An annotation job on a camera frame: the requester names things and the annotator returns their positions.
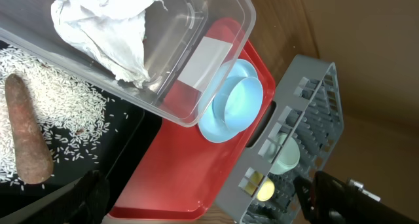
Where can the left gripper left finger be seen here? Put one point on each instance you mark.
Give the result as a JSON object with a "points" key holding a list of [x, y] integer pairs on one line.
{"points": [[85, 202]]}

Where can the white napkin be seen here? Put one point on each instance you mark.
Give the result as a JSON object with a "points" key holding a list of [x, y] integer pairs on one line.
{"points": [[109, 31]]}

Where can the white rice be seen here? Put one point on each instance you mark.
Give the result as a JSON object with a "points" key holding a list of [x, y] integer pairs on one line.
{"points": [[74, 116]]}

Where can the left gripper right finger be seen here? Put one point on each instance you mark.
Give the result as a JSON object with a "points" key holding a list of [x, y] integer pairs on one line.
{"points": [[326, 199]]}

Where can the green bowl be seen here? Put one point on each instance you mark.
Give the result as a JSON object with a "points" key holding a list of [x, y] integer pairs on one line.
{"points": [[289, 156]]}

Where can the light blue plate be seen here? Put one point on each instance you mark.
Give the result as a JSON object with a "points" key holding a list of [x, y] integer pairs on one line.
{"points": [[214, 129]]}

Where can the brown sweet potato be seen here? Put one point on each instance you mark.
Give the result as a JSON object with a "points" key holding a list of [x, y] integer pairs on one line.
{"points": [[34, 162]]}

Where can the light blue bowl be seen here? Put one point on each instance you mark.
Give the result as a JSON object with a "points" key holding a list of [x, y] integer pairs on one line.
{"points": [[238, 102]]}

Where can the red plastic tray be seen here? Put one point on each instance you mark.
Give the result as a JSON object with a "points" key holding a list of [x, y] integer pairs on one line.
{"points": [[182, 172]]}

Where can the grey dishwasher rack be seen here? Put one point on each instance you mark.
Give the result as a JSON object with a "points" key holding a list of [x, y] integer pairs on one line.
{"points": [[307, 107]]}

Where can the yellow plastic cup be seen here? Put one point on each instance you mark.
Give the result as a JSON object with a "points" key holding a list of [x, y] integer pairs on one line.
{"points": [[266, 190]]}

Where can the clear plastic bin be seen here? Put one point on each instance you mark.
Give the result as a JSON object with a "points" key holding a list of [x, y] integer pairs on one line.
{"points": [[173, 31]]}

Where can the black plastic tray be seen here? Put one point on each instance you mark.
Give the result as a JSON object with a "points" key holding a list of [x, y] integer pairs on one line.
{"points": [[123, 149]]}

